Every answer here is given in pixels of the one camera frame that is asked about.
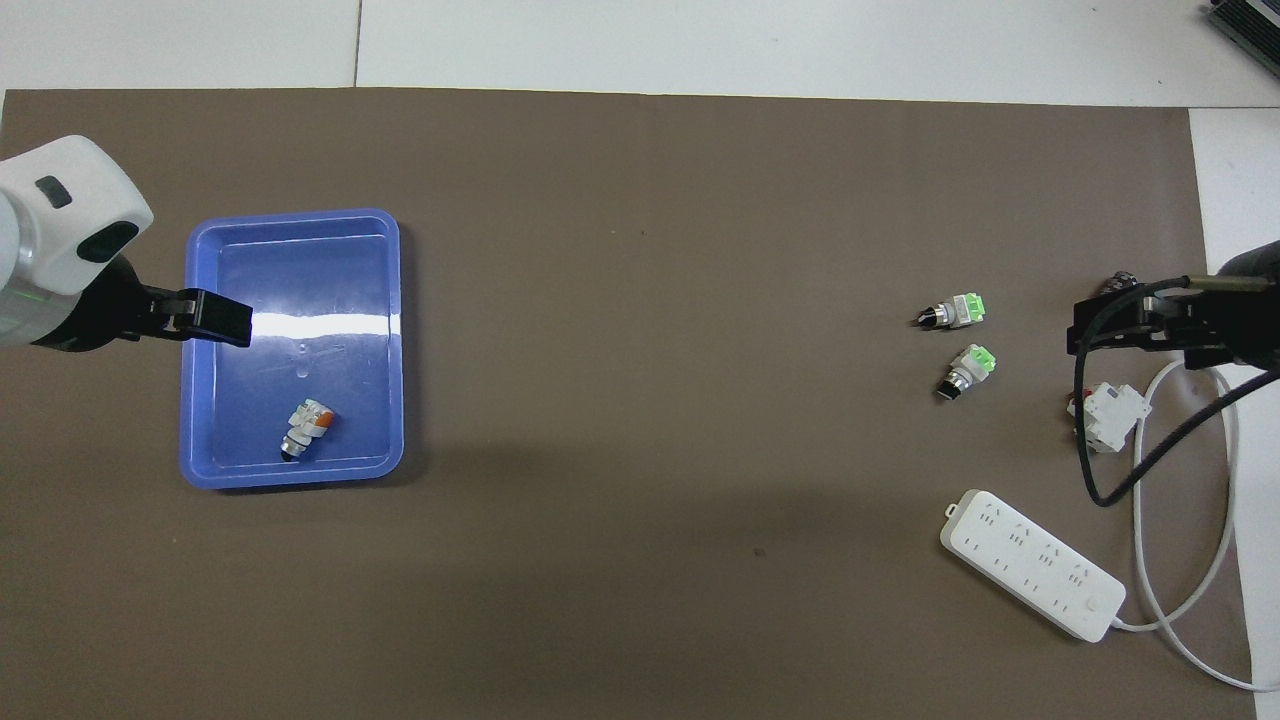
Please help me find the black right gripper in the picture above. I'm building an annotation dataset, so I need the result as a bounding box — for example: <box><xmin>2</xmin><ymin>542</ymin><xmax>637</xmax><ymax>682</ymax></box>
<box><xmin>1072</xmin><ymin>240</ymin><xmax>1280</xmax><ymax>371</ymax></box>

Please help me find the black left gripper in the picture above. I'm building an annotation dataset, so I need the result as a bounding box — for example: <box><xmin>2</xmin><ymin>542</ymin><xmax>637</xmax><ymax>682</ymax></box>
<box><xmin>35</xmin><ymin>255</ymin><xmax>254</xmax><ymax>353</ymax></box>

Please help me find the green rotary switch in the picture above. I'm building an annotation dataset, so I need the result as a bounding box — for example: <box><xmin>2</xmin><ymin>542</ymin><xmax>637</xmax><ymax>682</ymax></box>
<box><xmin>935</xmin><ymin>344</ymin><xmax>997</xmax><ymax>403</ymax></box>
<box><xmin>917</xmin><ymin>292</ymin><xmax>991</xmax><ymax>331</ymax></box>

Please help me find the white circuit breaker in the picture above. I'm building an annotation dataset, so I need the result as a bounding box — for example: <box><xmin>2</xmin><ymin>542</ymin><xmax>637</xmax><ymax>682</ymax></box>
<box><xmin>1066</xmin><ymin>383</ymin><xmax>1153</xmax><ymax>454</ymax></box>

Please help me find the blue plastic tray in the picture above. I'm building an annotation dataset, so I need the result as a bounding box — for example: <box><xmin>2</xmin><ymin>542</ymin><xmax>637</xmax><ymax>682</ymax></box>
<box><xmin>180</xmin><ymin>208</ymin><xmax>405</xmax><ymax>491</ymax></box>

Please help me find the grey ribbed device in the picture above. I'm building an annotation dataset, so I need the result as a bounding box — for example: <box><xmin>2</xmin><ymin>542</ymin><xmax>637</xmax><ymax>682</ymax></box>
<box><xmin>1204</xmin><ymin>0</ymin><xmax>1280</xmax><ymax>51</ymax></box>

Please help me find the brown table mat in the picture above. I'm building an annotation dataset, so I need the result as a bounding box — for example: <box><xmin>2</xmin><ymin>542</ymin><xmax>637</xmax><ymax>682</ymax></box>
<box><xmin>0</xmin><ymin>88</ymin><xmax>1257</xmax><ymax>720</ymax></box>

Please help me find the orange rotary switch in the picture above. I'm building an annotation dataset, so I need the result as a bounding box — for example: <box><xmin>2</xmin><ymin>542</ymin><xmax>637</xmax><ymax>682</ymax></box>
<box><xmin>279</xmin><ymin>398</ymin><xmax>335</xmax><ymax>463</ymax></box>

